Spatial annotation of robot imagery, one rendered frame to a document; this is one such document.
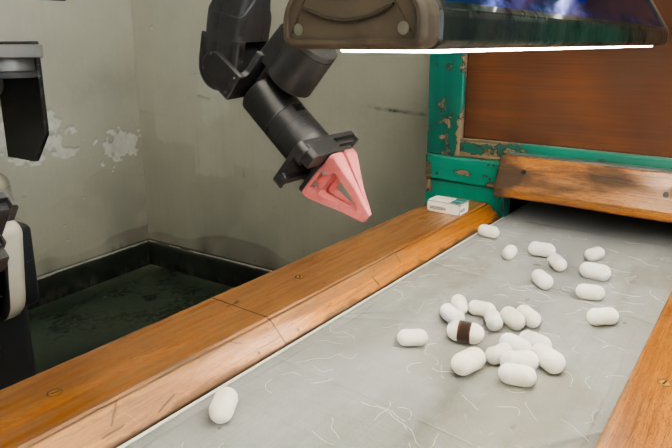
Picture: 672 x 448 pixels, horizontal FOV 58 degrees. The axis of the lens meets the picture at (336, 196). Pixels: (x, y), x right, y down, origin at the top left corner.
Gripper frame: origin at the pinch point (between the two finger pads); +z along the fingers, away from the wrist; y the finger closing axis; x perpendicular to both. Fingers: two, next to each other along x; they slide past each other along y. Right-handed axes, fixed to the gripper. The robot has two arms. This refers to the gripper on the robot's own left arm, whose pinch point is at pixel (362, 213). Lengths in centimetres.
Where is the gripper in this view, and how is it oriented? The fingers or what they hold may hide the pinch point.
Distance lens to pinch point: 67.7
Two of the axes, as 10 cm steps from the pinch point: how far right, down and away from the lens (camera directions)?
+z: 6.1, 7.4, -2.8
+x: -5.2, 6.4, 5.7
